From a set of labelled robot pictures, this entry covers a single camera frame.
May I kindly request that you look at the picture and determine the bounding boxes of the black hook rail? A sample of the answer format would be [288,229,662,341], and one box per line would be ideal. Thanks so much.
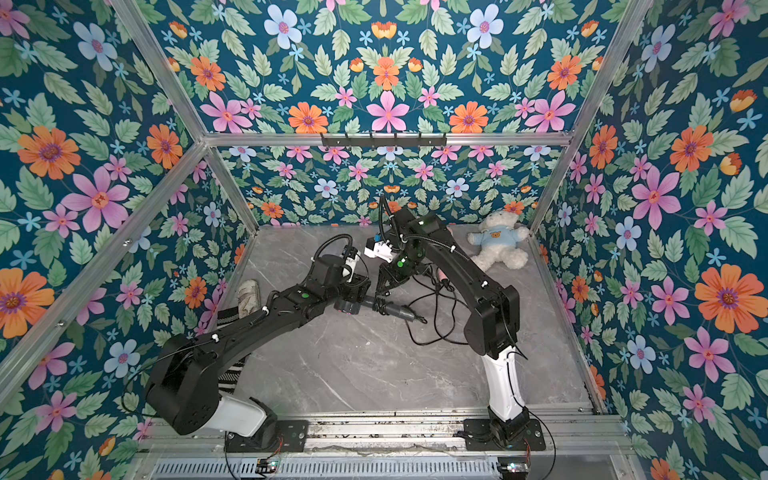
[320,133,448,148]

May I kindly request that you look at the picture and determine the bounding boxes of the white slotted vent strip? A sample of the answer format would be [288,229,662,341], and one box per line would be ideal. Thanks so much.
[151,457,501,479]

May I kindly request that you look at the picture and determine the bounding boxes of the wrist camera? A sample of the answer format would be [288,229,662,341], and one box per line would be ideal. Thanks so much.
[364,235,397,263]
[342,246,361,283]

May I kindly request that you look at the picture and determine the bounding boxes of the rolled beige cloth bundle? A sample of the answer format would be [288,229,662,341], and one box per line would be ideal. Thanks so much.
[237,279,262,317]

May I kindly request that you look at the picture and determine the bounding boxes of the white teddy bear blue shirt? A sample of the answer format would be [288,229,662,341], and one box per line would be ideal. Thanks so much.
[467,210,530,271]

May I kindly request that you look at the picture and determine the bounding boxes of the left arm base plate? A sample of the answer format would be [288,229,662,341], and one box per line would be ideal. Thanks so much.
[224,420,309,454]

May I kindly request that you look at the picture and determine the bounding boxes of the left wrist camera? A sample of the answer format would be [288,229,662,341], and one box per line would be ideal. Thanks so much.
[342,246,361,283]

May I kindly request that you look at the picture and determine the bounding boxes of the small green circuit board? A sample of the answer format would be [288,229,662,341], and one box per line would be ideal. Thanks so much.
[255,458,280,475]

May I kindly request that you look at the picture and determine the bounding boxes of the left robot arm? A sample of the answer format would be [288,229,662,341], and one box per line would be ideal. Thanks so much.
[145,255,371,437]

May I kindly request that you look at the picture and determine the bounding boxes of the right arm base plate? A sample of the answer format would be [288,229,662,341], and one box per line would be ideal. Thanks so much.
[457,418,548,452]

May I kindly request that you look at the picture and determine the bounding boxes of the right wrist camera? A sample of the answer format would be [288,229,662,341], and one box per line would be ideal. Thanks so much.
[364,235,397,263]

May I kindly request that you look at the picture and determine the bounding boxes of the dark grey hair dryer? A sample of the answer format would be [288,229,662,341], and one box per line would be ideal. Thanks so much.
[334,296,427,324]

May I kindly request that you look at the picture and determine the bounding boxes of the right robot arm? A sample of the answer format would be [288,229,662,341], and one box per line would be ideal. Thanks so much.
[364,210,529,426]

